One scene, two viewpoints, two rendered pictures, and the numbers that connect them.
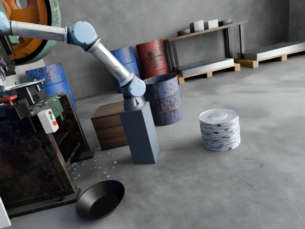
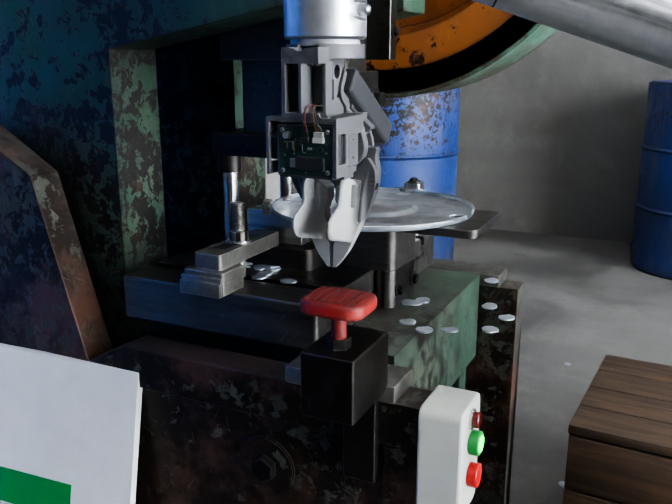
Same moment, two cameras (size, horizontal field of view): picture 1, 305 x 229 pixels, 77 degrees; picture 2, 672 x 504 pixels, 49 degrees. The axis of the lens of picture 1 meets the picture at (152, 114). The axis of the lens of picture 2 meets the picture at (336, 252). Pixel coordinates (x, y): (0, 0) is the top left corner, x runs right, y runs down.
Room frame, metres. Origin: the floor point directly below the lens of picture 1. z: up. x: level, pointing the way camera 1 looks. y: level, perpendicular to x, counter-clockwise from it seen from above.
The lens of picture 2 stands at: (0.37, 0.40, 1.00)
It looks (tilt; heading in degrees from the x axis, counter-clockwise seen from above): 15 degrees down; 26
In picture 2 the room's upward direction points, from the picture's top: straight up
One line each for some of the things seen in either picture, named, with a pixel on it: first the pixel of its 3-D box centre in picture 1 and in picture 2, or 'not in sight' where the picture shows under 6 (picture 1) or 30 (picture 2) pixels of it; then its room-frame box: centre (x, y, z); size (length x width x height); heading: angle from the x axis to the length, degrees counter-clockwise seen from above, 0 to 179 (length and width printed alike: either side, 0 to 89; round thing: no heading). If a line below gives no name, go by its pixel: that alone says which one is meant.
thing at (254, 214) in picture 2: (6, 93); (298, 216); (1.35, 0.94, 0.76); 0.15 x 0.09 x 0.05; 0
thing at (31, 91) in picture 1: (32, 92); (402, 254); (1.35, 0.77, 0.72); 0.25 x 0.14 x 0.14; 90
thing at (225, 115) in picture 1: (218, 115); not in sight; (1.34, -0.49, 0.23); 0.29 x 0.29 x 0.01
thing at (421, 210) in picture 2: (21, 85); (372, 206); (1.35, 0.82, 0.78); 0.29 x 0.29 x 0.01
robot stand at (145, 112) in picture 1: (141, 133); not in sight; (1.36, 0.12, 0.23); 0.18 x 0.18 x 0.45; 70
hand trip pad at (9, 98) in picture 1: (11, 103); (338, 330); (1.02, 0.71, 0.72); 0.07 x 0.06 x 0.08; 90
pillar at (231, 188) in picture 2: not in sight; (231, 191); (1.27, 1.01, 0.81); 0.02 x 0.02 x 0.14
